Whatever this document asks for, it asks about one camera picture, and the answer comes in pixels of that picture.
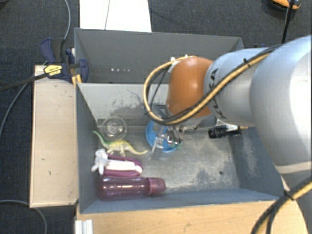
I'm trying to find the yellow-green toy dinosaur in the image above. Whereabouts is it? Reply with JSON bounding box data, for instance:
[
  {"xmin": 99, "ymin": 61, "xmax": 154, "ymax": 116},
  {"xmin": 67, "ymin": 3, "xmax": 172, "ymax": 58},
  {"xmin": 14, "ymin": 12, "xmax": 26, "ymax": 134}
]
[{"xmin": 92, "ymin": 130, "xmax": 149, "ymax": 157}]

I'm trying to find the clear glass bowl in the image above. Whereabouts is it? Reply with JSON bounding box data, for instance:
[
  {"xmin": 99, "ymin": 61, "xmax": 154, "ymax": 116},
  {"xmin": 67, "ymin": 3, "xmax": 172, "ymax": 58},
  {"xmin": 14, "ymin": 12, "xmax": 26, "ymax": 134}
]
[{"xmin": 100, "ymin": 116, "xmax": 128, "ymax": 141}]

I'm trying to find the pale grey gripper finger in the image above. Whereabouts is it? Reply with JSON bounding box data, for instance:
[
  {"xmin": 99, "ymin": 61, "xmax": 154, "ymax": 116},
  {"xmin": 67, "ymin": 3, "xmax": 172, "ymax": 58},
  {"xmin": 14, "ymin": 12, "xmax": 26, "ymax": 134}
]
[
  {"xmin": 150, "ymin": 139, "xmax": 165, "ymax": 161},
  {"xmin": 156, "ymin": 126, "xmax": 169, "ymax": 141}
]

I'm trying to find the grey metal bin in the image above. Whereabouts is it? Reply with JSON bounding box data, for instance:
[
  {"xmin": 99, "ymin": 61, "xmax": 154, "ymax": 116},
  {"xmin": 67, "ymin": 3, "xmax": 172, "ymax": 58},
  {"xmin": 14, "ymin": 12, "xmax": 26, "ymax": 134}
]
[{"xmin": 74, "ymin": 27, "xmax": 286, "ymax": 215}]

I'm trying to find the black cylinder on white bracket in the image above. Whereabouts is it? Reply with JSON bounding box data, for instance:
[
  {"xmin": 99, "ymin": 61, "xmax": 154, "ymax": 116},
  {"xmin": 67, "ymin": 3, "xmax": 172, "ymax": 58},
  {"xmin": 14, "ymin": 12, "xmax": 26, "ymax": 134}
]
[{"xmin": 208, "ymin": 123, "xmax": 249, "ymax": 139}]

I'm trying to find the purple and white spray bottle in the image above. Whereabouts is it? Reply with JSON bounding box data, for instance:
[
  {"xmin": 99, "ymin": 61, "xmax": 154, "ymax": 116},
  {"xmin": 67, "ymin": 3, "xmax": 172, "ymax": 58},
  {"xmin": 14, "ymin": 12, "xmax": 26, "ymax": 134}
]
[{"xmin": 91, "ymin": 148, "xmax": 144, "ymax": 178}]

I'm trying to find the purple plastic bottle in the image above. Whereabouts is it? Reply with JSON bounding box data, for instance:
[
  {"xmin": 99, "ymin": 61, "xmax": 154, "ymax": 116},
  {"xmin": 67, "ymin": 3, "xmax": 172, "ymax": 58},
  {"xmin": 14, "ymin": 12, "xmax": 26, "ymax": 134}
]
[{"xmin": 97, "ymin": 175, "xmax": 167, "ymax": 201}]

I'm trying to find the pale wood flat board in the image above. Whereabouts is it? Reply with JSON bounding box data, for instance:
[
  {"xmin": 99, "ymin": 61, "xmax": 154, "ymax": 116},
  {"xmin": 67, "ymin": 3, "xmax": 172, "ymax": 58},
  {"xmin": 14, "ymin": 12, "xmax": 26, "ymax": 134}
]
[{"xmin": 29, "ymin": 65, "xmax": 79, "ymax": 208}]

